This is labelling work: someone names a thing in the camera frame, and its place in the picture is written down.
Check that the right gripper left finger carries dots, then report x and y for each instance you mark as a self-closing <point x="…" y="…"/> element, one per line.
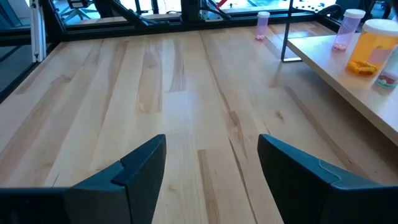
<point x="130" y="186"/>

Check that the silver aluminium post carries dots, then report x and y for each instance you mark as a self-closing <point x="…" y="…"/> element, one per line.
<point x="38" y="31"/>

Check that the wooden shelf black metal frame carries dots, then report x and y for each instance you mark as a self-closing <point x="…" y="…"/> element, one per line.
<point x="342" y="81"/>

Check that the black office chair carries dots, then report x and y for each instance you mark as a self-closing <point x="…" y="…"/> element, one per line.
<point x="77" y="12"/>

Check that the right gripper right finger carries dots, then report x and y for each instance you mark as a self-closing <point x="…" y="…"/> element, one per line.
<point x="298" y="186"/>

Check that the pink medicine bottle white cap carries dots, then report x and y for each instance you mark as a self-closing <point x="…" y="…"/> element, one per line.
<point x="346" y="34"/>
<point x="262" y="26"/>

